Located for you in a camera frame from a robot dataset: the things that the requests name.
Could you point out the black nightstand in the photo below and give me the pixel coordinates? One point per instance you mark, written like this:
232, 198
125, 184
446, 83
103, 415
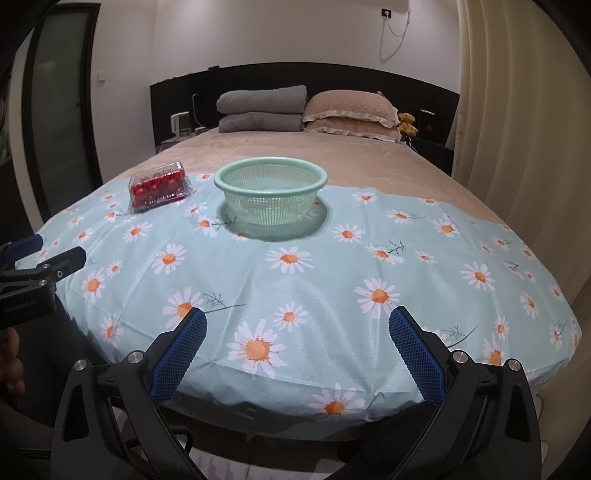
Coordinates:
434, 154

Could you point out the green plastic basket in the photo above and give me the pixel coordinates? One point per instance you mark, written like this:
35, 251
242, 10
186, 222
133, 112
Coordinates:
272, 203

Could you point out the dark framed glass door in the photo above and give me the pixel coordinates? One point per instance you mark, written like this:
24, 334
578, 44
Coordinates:
60, 115

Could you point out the clear box of red tomatoes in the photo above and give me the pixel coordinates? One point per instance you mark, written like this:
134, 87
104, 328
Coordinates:
157, 187

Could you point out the black headboard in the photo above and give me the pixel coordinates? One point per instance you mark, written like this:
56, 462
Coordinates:
369, 78

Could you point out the brown teddy bear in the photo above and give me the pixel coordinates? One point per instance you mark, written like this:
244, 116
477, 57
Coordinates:
407, 124

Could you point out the cream curtain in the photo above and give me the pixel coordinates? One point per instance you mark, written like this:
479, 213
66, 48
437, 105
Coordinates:
521, 138

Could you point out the white bedside device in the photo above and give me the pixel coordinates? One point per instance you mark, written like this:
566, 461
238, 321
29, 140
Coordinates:
180, 123

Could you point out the folded grey quilt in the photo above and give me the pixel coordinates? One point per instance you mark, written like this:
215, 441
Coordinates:
258, 123
261, 99

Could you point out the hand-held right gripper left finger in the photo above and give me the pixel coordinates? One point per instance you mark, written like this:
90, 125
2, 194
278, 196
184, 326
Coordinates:
182, 350

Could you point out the beige frilled pillow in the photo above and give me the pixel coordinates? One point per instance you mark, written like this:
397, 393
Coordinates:
348, 106
355, 133

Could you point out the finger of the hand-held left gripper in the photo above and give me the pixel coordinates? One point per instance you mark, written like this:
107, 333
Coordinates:
69, 261
25, 245

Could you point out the beige bed blanket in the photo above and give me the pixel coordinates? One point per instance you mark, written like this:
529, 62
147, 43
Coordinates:
369, 161

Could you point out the person's dark clothing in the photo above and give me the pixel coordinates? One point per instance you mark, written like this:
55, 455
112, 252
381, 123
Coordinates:
27, 434

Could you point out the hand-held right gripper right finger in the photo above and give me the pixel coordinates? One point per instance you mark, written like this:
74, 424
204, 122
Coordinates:
418, 357

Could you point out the person's left hand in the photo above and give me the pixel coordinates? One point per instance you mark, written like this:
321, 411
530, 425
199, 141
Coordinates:
9, 362

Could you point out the cluttered white nightstand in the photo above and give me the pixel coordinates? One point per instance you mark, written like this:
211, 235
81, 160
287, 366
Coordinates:
173, 141

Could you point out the daisy print cloth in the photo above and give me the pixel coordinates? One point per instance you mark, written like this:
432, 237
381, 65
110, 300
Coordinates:
323, 300

